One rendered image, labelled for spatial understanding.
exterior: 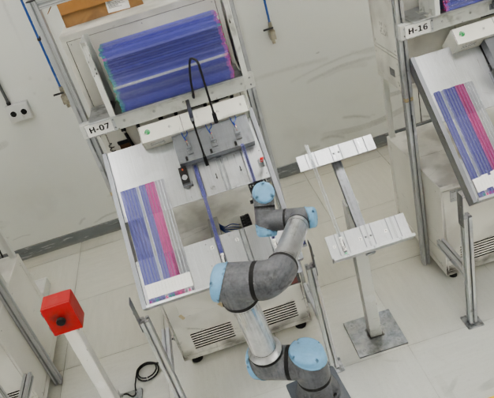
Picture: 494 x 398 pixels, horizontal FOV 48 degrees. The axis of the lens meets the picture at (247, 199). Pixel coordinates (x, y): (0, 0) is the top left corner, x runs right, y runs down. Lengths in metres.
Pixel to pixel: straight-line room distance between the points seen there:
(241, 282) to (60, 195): 2.90
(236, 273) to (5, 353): 1.65
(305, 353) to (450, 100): 1.34
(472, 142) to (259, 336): 1.33
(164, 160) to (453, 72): 1.35
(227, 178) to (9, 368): 1.44
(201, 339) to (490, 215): 1.59
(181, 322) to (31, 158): 1.90
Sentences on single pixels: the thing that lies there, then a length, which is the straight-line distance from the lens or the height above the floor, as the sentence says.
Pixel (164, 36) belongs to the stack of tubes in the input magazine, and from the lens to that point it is 2.36.
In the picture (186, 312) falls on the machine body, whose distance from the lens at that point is 2.83.
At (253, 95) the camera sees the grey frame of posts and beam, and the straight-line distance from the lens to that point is 2.55.
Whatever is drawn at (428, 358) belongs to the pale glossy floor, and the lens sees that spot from 2.86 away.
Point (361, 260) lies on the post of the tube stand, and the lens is 2.62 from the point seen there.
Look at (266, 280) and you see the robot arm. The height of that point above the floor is 1.17.
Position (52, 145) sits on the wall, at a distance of 4.19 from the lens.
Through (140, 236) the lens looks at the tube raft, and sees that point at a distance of 2.43.
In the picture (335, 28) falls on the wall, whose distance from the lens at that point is 4.12.
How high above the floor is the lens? 2.16
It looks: 31 degrees down
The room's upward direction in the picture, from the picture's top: 17 degrees counter-clockwise
